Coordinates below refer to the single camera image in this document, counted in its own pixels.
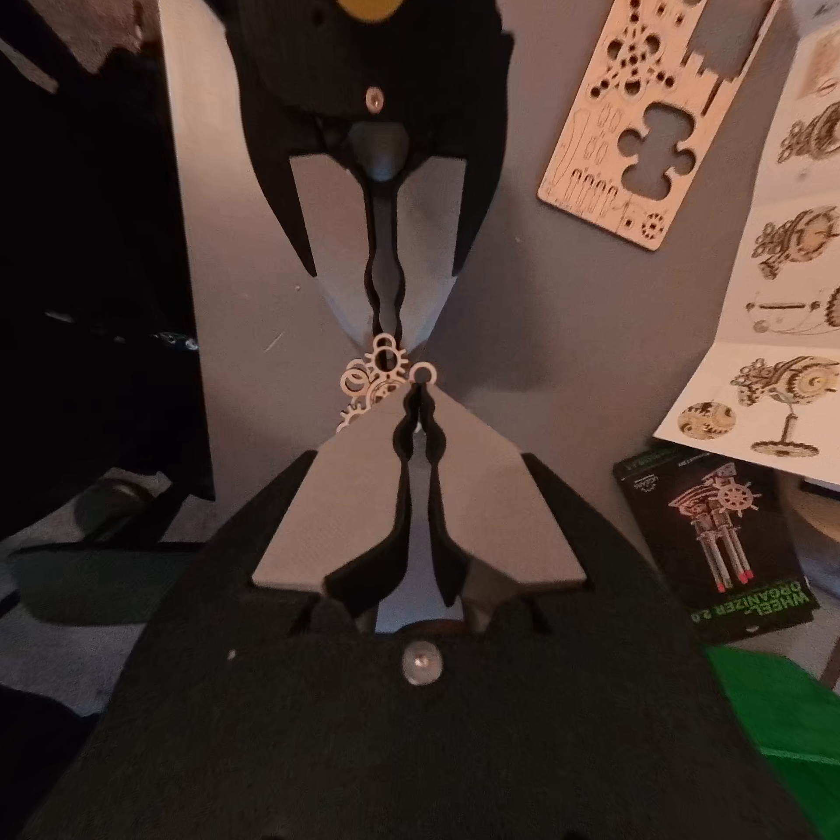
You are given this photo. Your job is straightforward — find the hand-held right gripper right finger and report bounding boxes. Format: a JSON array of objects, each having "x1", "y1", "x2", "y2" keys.
[{"x1": 424, "y1": 385, "x2": 588, "y2": 634}]

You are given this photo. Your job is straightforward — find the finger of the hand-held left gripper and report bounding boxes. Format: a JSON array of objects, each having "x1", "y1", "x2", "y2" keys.
[
  {"x1": 392, "y1": 154, "x2": 471, "y2": 364},
  {"x1": 290, "y1": 151, "x2": 383, "y2": 347}
]

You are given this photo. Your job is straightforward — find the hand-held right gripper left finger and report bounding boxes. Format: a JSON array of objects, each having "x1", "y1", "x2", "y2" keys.
[{"x1": 252, "y1": 386, "x2": 414, "y2": 619}]

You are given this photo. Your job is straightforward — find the wooden gear model assembly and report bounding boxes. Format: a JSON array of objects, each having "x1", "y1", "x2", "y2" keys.
[{"x1": 336, "y1": 333, "x2": 411, "y2": 434}]

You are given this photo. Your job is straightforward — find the laser-cut wooden parts sheet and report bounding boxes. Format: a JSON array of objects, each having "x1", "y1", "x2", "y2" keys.
[{"x1": 537, "y1": 0, "x2": 778, "y2": 253}]

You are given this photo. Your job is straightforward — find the black model kit box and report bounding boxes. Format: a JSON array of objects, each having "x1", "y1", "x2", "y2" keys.
[{"x1": 613, "y1": 446, "x2": 821, "y2": 644}]

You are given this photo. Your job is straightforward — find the black mesh office chair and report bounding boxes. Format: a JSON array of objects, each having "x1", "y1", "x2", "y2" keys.
[{"x1": 0, "y1": 476, "x2": 211, "y2": 624}]

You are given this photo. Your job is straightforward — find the folded paper instruction booklet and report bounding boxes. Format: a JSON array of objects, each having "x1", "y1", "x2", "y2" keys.
[{"x1": 653, "y1": 20, "x2": 840, "y2": 490}]

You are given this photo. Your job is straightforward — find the large green plastic bin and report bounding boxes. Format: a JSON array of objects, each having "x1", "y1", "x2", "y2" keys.
[{"x1": 705, "y1": 643, "x2": 840, "y2": 765}]

